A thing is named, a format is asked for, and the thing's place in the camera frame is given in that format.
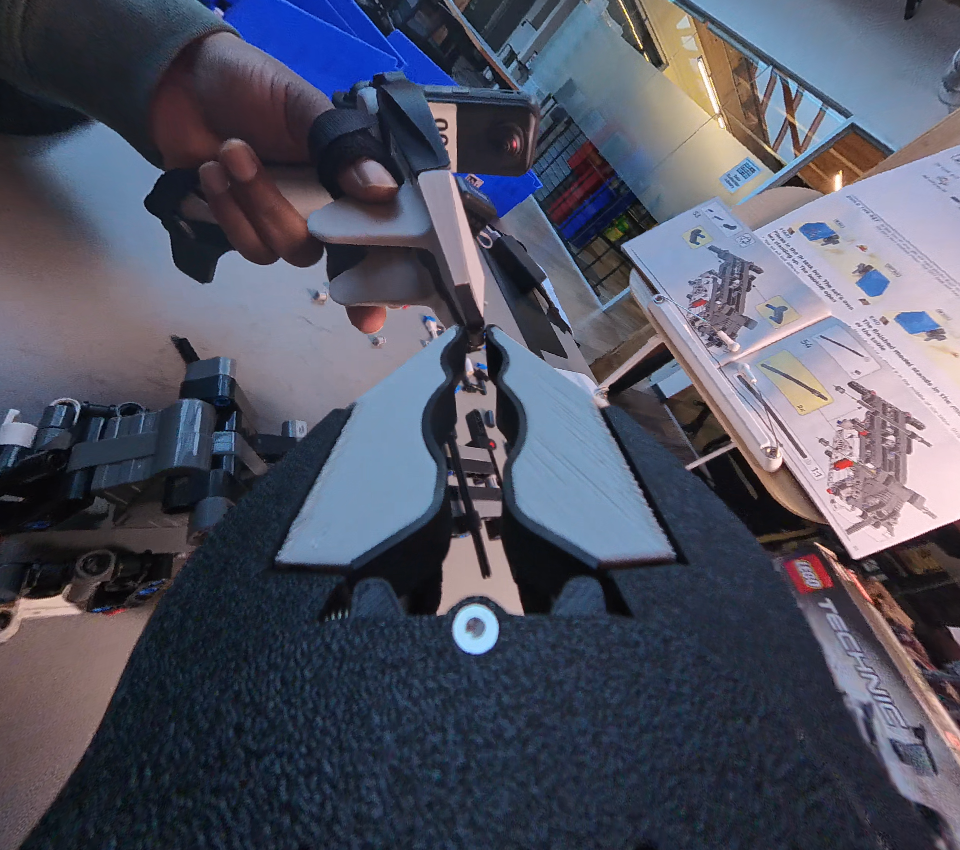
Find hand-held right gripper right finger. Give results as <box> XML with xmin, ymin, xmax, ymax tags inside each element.
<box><xmin>488</xmin><ymin>327</ymin><xmax>679</xmax><ymax>566</ymax></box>

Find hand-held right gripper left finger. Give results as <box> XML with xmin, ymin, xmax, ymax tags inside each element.
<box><xmin>275</xmin><ymin>327</ymin><xmax>463</xmax><ymax>571</ymax></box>

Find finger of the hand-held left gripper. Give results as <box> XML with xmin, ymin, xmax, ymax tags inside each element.
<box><xmin>417</xmin><ymin>168</ymin><xmax>492</xmax><ymax>337</ymax></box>

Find long black axle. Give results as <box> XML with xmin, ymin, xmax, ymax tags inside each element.
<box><xmin>458</xmin><ymin>341</ymin><xmax>501</xmax><ymax>581</ymax></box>

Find toy vehicle chassis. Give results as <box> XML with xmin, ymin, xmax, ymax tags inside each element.
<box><xmin>0</xmin><ymin>333</ymin><xmax>312</xmax><ymax>641</ymax></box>

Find grey desk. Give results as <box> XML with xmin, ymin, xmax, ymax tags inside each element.
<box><xmin>0</xmin><ymin>116</ymin><xmax>594</xmax><ymax>850</ymax></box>

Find person's left hand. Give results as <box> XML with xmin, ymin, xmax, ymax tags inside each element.
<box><xmin>150</xmin><ymin>33</ymin><xmax>394</xmax><ymax>337</ymax></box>

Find metal storage rack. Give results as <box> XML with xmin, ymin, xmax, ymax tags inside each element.
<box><xmin>525</xmin><ymin>93</ymin><xmax>654</xmax><ymax>304</ymax></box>

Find white book stand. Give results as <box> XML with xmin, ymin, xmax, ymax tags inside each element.
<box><xmin>593</xmin><ymin>273</ymin><xmax>789</xmax><ymax>476</ymax></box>

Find open instruction book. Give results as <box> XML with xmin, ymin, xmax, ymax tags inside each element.
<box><xmin>623</xmin><ymin>146</ymin><xmax>960</xmax><ymax>559</ymax></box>

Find toy truck cardboard box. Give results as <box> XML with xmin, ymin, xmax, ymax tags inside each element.
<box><xmin>773</xmin><ymin>543</ymin><xmax>960</xmax><ymax>791</ymax></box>

